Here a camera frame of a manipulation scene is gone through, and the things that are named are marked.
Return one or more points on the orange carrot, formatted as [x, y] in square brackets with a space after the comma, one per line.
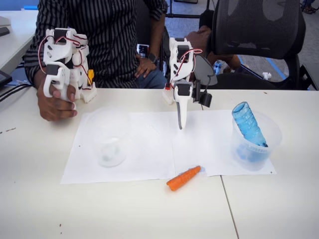
[183, 178]

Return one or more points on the person right forearm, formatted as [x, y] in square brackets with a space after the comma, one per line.
[37, 79]

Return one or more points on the blue plastic bottle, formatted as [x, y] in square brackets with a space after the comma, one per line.
[246, 122]

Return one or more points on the black stand bar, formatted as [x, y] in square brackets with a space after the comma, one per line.
[184, 15]

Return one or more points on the black phone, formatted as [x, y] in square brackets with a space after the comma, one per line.
[3, 31]

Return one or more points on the white paper sheet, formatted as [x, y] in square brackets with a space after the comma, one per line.
[211, 139]
[144, 149]

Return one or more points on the person left hand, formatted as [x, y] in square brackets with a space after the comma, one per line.
[144, 67]

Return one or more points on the white crumpled object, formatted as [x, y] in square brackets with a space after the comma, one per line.
[267, 75]

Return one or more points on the person in brown shirt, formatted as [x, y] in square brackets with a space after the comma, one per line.
[199, 37]

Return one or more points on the smartphone with lit screen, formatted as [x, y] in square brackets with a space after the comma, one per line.
[142, 49]

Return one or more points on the black smartwatch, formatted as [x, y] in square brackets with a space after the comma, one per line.
[152, 58]

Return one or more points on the person in striped shirt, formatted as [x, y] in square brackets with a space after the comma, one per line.
[104, 37]

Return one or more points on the white flat device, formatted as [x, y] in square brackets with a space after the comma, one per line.
[3, 21]

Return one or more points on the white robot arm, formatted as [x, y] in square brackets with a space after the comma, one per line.
[185, 67]

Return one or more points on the white leader arm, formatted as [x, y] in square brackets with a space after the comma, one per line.
[58, 49]

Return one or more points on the dark tablet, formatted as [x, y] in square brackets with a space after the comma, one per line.
[3, 78]

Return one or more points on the person right hand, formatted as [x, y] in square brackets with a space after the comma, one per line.
[54, 109]

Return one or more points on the black mesh office chair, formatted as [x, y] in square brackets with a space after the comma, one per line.
[259, 30]

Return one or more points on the small blue electronics board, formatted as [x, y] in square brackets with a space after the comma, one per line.
[219, 67]

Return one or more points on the person left forearm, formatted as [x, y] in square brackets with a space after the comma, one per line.
[155, 37]

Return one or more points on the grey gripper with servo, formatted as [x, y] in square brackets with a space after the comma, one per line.
[182, 100]

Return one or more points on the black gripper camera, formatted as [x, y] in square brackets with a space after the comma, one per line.
[205, 99]

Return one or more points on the clear plastic container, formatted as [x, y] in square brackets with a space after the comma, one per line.
[272, 139]
[109, 155]

